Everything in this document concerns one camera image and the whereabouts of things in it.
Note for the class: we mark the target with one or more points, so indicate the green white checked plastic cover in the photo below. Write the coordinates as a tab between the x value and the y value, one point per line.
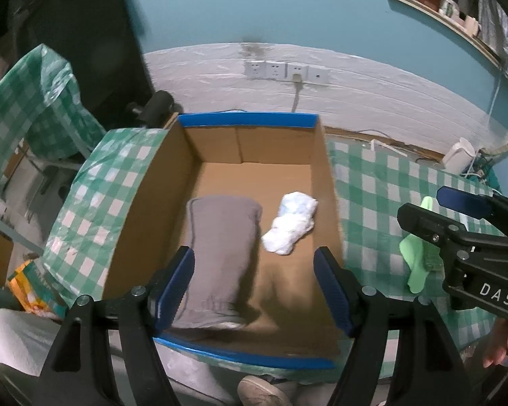
12	105

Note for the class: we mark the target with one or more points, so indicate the person's right hand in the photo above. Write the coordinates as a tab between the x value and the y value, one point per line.
501	340

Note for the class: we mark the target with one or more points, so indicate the white wall socket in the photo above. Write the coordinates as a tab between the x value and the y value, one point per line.
254	69
297	72
318	76
275	70

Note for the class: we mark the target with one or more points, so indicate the white electric kettle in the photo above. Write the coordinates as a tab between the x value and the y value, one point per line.
459	154

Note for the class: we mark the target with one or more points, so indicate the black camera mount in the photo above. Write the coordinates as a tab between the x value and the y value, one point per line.
156	108

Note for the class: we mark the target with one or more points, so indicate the light green cloth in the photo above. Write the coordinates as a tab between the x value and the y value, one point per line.
417	277

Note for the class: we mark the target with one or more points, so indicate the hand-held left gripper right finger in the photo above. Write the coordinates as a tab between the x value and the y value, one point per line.
333	292

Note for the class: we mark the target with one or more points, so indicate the white crumpled cloth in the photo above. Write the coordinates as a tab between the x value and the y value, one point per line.
290	224

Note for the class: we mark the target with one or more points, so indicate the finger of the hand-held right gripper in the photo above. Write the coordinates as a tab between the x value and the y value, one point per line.
461	201
427	224

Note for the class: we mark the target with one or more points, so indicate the yellow snack packet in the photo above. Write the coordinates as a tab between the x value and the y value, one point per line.
29	287

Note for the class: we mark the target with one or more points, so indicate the wooden wall shelf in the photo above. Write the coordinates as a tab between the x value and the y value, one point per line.
444	19

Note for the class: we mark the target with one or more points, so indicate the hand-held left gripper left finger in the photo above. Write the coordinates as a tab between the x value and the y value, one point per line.
178	289

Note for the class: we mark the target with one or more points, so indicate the person's grey shoe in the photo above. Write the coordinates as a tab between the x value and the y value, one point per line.
262	391

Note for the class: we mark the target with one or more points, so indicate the cardboard box with blue trim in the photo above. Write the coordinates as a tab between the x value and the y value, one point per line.
279	186

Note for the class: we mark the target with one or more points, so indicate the green white checked tablecloth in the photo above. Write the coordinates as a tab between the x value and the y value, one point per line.
372	186

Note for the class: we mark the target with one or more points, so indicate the person's white trouser leg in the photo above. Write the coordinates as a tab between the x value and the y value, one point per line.
12	338

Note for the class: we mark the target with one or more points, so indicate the teal patterned basket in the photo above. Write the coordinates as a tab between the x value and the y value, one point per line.
494	179

